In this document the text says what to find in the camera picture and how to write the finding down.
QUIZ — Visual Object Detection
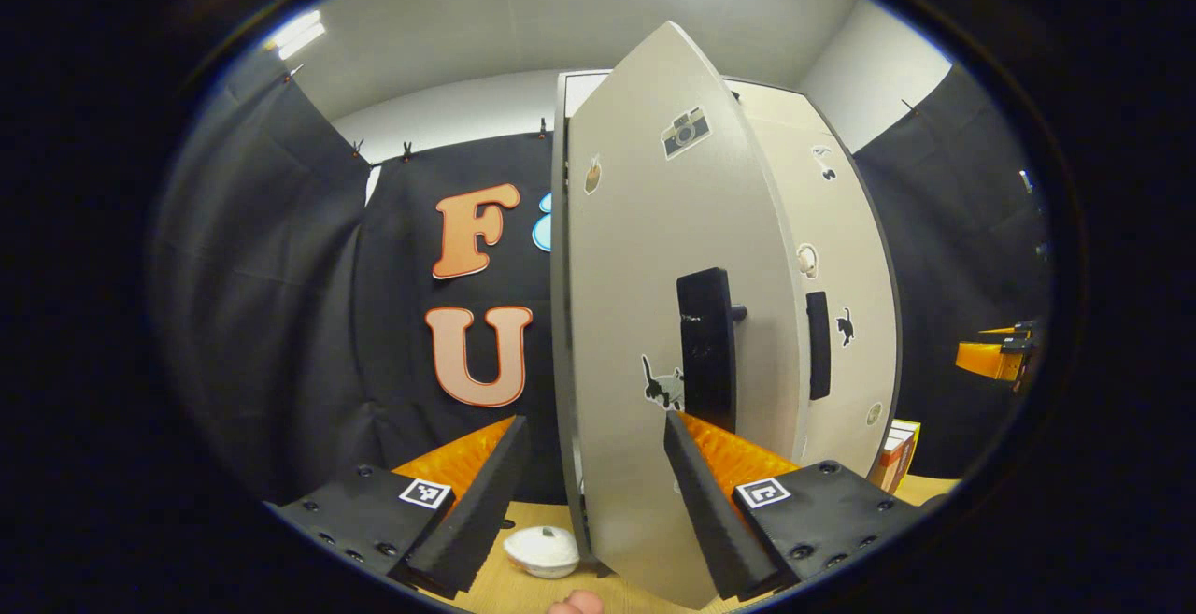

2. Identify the ceiling light panel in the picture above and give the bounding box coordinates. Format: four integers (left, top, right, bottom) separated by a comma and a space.
269, 10, 327, 61

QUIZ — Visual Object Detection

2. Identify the white rounded container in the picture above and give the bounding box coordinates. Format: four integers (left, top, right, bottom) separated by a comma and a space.
503, 525, 581, 580

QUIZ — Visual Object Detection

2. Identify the white cabinet door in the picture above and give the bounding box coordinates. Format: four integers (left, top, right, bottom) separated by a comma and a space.
724, 79, 903, 479
551, 21, 812, 610

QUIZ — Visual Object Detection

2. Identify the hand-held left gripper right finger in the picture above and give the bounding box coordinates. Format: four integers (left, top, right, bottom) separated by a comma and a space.
663, 408, 931, 604

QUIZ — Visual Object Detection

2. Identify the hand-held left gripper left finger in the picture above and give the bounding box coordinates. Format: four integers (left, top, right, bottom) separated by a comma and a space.
264, 415, 531, 601

